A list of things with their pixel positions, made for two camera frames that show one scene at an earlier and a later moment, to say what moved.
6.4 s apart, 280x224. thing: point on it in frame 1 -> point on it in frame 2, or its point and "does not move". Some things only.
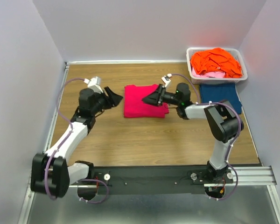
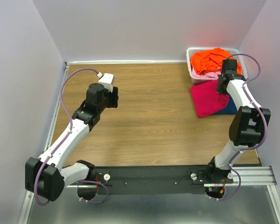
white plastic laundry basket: [199, 80] does not move
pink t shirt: [135, 107] -> [206, 100]
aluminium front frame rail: [247, 176] does not move
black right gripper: [154, 98] -> [219, 90]
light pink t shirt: [211, 74] does not move
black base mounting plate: [152, 179] does not move
